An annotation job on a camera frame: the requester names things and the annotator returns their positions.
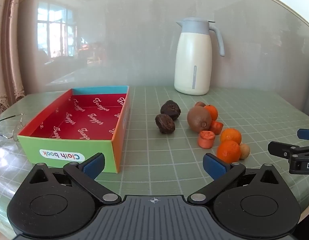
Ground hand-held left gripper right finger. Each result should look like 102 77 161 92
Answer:
188 153 282 205

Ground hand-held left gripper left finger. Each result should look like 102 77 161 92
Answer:
26 152 122 205

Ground orange mandarin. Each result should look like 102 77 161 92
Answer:
217 140 241 163
220 128 242 145

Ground orange carrot piece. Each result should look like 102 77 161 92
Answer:
209 120 224 135
198 130 216 148

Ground colourful cardboard box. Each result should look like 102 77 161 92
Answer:
17 85 130 174

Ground tan longan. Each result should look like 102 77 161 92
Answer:
239 143 250 159

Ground brown kiwi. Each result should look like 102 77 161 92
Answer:
187 106 212 133

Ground small orange with green stem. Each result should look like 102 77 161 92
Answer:
204 104 218 121

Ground dark wrinkled passion fruit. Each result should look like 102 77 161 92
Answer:
161 100 181 121
155 114 176 134

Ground green checked tablecloth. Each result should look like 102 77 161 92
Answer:
0 85 309 240

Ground metal-framed eyeglasses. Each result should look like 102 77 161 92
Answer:
0 113 27 140

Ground white thermos jug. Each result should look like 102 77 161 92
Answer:
174 17 225 96

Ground beige lace curtain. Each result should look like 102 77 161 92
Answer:
0 0 27 118

